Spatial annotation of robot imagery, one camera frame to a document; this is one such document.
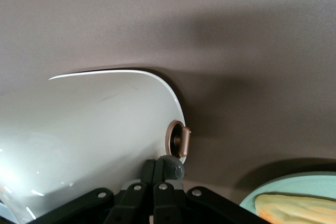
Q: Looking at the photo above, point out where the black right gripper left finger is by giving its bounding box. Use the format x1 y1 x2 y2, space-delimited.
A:
26 158 156 224

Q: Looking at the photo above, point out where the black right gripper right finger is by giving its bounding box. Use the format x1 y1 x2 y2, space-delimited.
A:
154 158 272 224

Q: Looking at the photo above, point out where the cream white toaster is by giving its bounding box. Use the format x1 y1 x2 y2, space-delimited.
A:
0 69 192 224

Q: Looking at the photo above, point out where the pale green round plate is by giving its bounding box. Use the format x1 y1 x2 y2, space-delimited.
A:
239 170 336 224

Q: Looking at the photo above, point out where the triangular orange toast slice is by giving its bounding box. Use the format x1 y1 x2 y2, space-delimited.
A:
254 192 336 224

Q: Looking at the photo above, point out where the brown table mat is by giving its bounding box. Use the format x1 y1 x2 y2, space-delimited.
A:
0 0 336 210

